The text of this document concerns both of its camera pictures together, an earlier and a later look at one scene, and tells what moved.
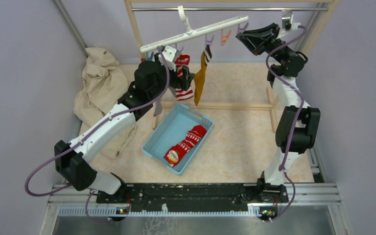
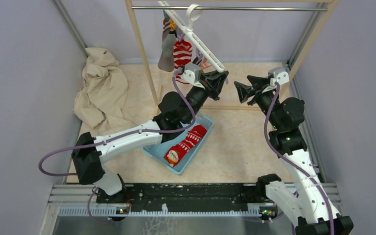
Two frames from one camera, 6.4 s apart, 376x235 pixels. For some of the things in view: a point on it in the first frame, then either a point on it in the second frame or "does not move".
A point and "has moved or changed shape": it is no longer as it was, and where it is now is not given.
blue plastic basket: [180, 120] does not move
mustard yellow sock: [199, 78] has moved or changed shape
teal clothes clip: [149, 58] to [166, 15]
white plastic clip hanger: [191, 34] has moved or changed shape
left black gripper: [183, 82] to [213, 82]
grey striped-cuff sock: [158, 108] to [166, 28]
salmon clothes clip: [224, 38] to [204, 64]
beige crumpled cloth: [104, 83] does not move
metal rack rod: [231, 10] does not move
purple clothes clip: [179, 52] to [180, 35]
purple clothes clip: [209, 41] to [199, 54]
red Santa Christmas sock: [175, 154] does not move
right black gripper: [259, 41] to [257, 85]
